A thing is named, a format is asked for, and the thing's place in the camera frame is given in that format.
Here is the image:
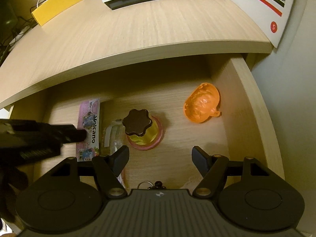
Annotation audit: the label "black cables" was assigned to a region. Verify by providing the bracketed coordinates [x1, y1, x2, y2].
[0, 16, 36, 62]

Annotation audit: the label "wooden drawer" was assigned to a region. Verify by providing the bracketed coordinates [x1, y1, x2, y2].
[7, 54, 287, 198]

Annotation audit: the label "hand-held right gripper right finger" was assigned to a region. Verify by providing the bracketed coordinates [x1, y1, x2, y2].
[191, 146, 269, 199]

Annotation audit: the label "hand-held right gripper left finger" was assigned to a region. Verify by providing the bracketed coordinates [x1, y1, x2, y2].
[51, 145, 130, 199]

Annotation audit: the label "white printed cardboard box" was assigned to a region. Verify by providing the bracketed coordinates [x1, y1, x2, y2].
[227, 0, 297, 49]

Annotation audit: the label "clear plastic packet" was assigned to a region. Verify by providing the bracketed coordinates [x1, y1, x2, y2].
[99, 120, 125, 156]

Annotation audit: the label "white power strip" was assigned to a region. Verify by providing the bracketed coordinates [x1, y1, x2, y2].
[8, 24, 33, 46]

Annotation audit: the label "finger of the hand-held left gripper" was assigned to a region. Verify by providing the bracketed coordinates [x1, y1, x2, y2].
[37, 122, 87, 144]

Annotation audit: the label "yellow jar with brown lid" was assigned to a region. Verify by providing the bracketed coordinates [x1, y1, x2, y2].
[123, 109, 165, 151]

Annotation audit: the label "orange plastic mold toy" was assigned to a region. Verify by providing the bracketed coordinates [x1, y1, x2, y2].
[183, 82, 221, 124]

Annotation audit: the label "yellow box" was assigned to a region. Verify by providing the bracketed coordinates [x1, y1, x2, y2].
[31, 0, 86, 27]

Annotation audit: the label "pink snack packet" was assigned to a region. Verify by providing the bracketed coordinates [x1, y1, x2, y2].
[75, 98, 102, 162]

